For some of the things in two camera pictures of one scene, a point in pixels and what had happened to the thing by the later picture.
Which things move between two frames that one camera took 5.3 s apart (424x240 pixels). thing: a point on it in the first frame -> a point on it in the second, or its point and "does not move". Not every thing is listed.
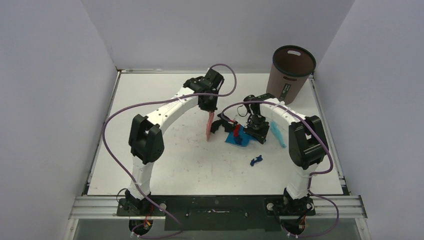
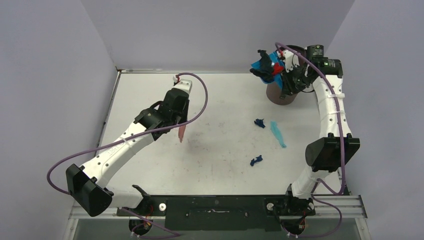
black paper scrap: x=228 y=127 -> x=265 y=71
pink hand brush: x=209 y=124 -> x=181 y=130
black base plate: x=217 y=213 does not move
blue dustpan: x=243 y=140 -> x=278 y=65
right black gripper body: x=255 y=133 -> x=276 y=70
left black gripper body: x=211 y=105 -> x=182 y=116
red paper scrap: x=236 y=130 -> x=277 y=69
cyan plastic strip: x=277 y=130 does not move
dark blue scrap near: x=258 y=159 does not move
